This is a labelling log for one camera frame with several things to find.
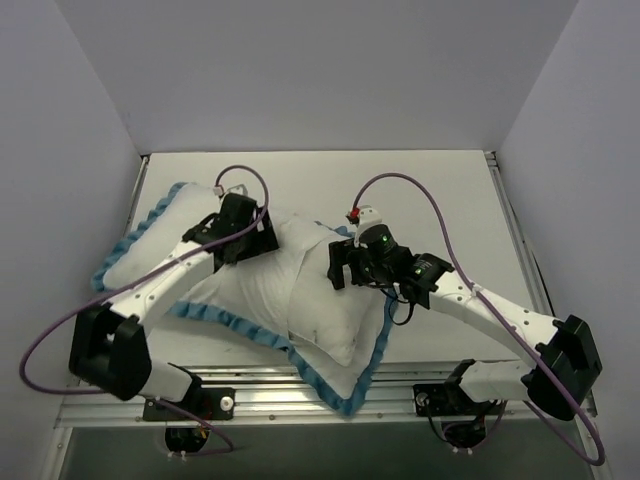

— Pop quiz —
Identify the blue white houndstooth pillowcase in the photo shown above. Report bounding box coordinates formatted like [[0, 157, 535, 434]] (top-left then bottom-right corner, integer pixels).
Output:
[[91, 182, 391, 417]]

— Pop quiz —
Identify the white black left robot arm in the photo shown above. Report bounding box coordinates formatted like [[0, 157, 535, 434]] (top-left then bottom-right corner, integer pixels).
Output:
[[69, 193, 279, 419]]

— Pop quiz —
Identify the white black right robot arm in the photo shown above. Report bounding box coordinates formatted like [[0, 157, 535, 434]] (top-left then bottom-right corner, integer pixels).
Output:
[[327, 224, 602, 421]]

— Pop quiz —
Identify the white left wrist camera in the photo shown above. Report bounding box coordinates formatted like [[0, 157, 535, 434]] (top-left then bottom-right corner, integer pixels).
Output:
[[212, 183, 248, 198]]

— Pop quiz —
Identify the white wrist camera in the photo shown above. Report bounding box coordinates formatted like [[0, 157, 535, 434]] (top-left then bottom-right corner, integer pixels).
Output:
[[212, 183, 248, 198], [345, 205, 382, 236]]

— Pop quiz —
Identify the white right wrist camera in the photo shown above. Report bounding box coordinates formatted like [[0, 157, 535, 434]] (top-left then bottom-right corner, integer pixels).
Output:
[[345, 205, 382, 236]]

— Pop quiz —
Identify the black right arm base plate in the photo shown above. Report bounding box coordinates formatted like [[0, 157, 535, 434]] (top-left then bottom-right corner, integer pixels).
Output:
[[412, 375, 501, 417]]

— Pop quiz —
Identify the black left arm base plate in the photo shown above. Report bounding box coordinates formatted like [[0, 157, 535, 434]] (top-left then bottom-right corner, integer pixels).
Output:
[[142, 387, 236, 422]]

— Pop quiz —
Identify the aluminium mounting rail frame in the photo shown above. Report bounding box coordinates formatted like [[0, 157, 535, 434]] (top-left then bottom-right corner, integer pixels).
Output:
[[69, 150, 601, 421]]

